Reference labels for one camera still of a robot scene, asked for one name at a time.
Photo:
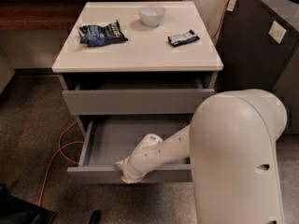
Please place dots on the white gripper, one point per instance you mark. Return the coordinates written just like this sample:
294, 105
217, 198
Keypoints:
130, 171

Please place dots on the grey drawer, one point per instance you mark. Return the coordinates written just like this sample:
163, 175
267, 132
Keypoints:
110, 139
124, 98

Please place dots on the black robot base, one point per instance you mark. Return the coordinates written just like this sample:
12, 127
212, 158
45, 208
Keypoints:
17, 211

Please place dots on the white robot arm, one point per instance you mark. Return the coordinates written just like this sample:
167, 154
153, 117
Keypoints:
231, 143

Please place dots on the grey top drawer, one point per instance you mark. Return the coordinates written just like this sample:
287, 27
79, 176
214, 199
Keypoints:
124, 98

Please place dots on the grey drawer cabinet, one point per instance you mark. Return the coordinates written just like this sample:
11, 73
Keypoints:
146, 56

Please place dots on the black round object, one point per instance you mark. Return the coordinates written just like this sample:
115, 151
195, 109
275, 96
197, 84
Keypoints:
95, 218

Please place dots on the blue chip bag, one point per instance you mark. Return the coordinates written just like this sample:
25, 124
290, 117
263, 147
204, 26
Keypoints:
98, 36

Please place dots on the black white snack packet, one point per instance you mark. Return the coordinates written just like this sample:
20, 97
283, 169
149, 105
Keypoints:
183, 39

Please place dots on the white bowl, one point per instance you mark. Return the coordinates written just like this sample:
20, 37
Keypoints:
151, 15

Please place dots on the dark grey cabinet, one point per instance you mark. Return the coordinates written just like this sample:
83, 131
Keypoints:
252, 59

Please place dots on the brown wooden bench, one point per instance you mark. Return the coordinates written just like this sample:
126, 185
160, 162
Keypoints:
21, 15

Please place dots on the white cable tag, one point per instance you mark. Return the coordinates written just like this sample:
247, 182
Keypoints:
231, 5

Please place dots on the white wall socket plate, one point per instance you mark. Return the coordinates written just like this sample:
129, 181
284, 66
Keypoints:
277, 32

